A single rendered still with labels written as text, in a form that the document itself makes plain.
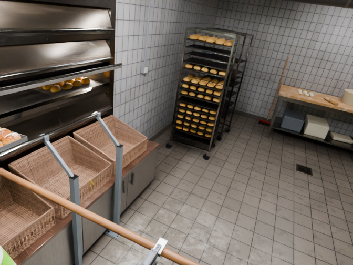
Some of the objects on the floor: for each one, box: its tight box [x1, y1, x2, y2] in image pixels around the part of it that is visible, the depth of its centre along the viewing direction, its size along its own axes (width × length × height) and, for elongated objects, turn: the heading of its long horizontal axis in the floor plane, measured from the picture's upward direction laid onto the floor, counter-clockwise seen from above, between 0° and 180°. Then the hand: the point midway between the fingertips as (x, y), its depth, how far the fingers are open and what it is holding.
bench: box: [0, 130, 159, 265], centre depth 200 cm, size 56×242×58 cm, turn 141°
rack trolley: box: [198, 27, 254, 141], centre depth 429 cm, size 51×72×178 cm
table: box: [266, 84, 353, 150], centre depth 458 cm, size 220×80×90 cm, turn 51°
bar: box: [0, 111, 126, 265], centre depth 165 cm, size 31×127×118 cm, turn 141°
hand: (159, 250), depth 89 cm, fingers closed on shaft, 3 cm apart
